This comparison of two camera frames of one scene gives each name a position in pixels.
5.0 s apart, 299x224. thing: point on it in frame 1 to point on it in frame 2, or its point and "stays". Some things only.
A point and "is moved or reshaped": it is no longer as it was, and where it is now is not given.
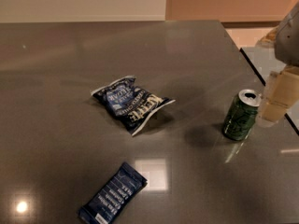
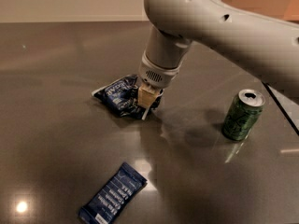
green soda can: x=241 y=115 stays
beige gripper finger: x=283 y=92 to x=155 y=77
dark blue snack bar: x=113 y=194 stays
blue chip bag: x=133 y=105 is moved or reshaped
